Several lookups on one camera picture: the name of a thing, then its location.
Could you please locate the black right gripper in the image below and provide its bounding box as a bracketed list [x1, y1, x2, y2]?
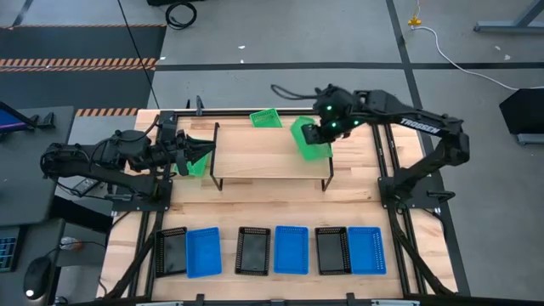
[302, 84, 367, 146]

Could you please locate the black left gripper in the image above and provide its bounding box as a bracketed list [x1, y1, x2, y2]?
[167, 128, 217, 177]

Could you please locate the green plastic basket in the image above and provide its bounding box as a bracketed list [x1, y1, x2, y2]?
[289, 116, 334, 162]
[173, 150, 212, 178]
[249, 108, 284, 129]

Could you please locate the blue plastic basket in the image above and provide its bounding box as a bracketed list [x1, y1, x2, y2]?
[185, 226, 224, 280]
[347, 225, 388, 276]
[273, 224, 310, 275]

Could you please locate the black plastic basket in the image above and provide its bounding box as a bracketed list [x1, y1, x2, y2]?
[155, 226, 189, 279]
[235, 225, 272, 277]
[314, 226, 353, 276]

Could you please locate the wooden shelf with black legs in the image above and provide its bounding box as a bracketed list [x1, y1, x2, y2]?
[210, 122, 335, 192]

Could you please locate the grey power adapter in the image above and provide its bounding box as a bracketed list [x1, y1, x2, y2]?
[73, 178, 100, 194]

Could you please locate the black mat with hazard stripes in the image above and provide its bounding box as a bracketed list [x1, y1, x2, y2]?
[0, 24, 167, 118]

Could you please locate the black side desk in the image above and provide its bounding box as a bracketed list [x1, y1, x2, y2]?
[0, 105, 78, 227]

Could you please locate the computer monitor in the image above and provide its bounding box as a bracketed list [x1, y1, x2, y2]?
[0, 100, 37, 134]

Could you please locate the black computer mouse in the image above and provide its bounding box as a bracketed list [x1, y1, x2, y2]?
[22, 255, 54, 302]

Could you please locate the black box on floor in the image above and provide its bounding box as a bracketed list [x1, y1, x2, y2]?
[498, 86, 544, 138]

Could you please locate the computer keyboard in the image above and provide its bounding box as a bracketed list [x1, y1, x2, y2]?
[0, 225, 22, 274]

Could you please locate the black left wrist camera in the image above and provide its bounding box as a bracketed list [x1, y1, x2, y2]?
[158, 110, 178, 144]

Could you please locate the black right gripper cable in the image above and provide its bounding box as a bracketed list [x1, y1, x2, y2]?
[270, 83, 322, 102]

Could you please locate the black metal rig frame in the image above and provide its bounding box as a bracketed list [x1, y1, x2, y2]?
[97, 108, 471, 306]

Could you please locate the thin black floor cable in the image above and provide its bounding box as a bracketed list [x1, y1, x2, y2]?
[116, 0, 161, 110]

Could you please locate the coiled black cable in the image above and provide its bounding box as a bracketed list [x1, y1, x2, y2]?
[164, 1, 198, 31]

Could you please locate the white floor cable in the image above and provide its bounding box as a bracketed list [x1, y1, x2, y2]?
[413, 25, 522, 92]

